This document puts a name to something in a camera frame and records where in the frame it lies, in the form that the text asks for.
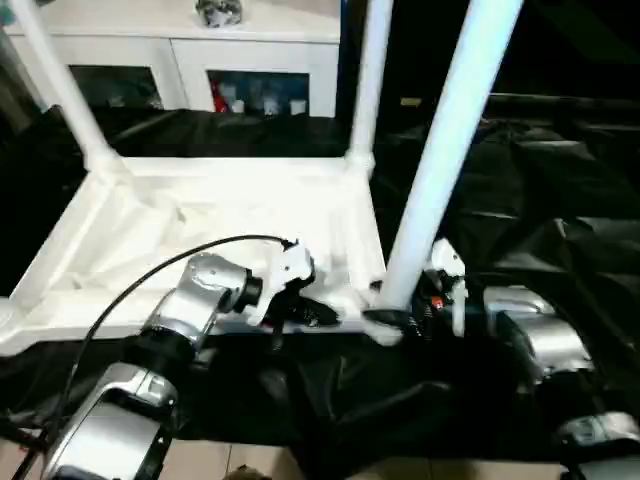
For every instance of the black backdrop cloth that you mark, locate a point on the black backdrop cloth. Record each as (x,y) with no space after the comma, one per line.
(550,45)

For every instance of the black work mat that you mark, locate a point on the black work mat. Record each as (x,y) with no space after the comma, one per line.
(550,200)

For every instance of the grey crumpled bag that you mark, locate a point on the grey crumpled bag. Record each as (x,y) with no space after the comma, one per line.
(219,11)

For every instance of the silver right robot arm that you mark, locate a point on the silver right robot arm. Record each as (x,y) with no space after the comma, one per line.
(550,335)

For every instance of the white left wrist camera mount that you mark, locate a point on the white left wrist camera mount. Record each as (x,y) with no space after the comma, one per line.
(292,262)

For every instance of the white plastic table top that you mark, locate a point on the white plastic table top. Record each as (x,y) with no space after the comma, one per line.
(175,200)

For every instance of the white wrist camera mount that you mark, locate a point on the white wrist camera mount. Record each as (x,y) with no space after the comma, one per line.
(447,257)
(292,262)

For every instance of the grey metal rack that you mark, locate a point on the grey metal rack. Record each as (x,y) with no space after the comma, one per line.
(17,80)

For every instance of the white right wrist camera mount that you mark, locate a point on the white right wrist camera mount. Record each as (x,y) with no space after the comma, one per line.
(447,257)

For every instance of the small tan label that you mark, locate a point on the small tan label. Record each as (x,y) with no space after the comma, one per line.
(410,101)

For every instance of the white glass-door sideboard cabinet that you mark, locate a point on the white glass-door sideboard cabinet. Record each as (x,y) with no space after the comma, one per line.
(200,50)

